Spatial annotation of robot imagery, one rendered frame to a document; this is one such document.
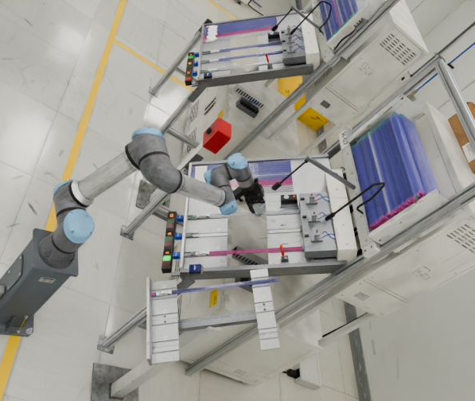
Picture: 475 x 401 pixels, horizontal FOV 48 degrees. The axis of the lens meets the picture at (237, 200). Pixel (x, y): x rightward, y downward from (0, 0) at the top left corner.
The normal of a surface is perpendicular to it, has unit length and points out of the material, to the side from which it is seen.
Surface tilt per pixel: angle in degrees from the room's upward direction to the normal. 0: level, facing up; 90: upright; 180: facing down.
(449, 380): 90
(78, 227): 8
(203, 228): 43
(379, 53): 90
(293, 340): 90
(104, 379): 0
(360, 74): 90
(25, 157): 0
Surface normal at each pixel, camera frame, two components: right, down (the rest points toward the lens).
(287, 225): -0.08, -0.69
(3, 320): 0.18, 0.81
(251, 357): 0.00, 0.72
